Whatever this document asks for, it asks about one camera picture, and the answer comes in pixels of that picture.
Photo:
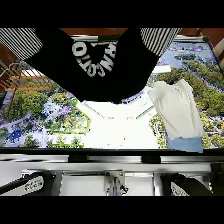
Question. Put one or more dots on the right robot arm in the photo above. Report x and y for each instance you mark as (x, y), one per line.
(190, 186)

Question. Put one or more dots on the black T-shirt striped sleeves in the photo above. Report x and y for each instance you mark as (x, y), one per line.
(110, 66)

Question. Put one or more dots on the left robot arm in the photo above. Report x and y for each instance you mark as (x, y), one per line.
(23, 185)

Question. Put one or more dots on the white garment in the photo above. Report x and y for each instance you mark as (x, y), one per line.
(178, 108)

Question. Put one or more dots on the light blue garment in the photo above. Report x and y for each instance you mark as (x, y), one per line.
(186, 145)

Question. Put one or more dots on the silver frame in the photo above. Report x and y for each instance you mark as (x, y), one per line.
(100, 165)

